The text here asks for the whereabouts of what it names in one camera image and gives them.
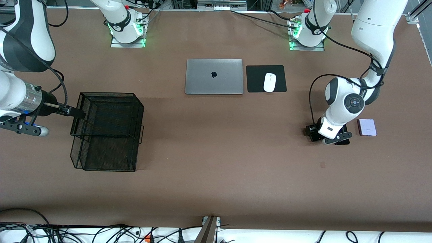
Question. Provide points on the white computer mouse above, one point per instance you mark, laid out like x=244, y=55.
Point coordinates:
x=269, y=82

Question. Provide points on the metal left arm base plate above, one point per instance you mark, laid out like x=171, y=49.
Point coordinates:
x=317, y=49

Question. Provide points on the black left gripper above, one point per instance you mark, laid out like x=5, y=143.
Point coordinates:
x=312, y=133

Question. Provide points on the grey power strip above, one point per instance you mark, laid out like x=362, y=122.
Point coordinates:
x=219, y=6

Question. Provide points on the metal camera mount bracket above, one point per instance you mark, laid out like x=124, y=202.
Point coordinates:
x=207, y=231

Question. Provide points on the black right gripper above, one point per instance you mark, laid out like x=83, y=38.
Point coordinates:
x=48, y=104

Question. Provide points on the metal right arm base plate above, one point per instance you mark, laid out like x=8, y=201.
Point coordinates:
x=116, y=44

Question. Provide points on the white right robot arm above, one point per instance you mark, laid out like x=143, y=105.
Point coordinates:
x=13, y=91

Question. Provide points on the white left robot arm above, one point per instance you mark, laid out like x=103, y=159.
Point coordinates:
x=371, y=27

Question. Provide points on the grey closed laptop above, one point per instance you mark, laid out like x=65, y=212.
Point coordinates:
x=202, y=77

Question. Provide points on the black slab smartphone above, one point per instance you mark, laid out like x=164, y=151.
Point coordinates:
x=341, y=143

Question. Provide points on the lavender flip phone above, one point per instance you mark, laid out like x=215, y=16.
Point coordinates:
x=368, y=127

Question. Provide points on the black mouse pad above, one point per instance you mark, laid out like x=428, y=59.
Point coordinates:
x=256, y=79

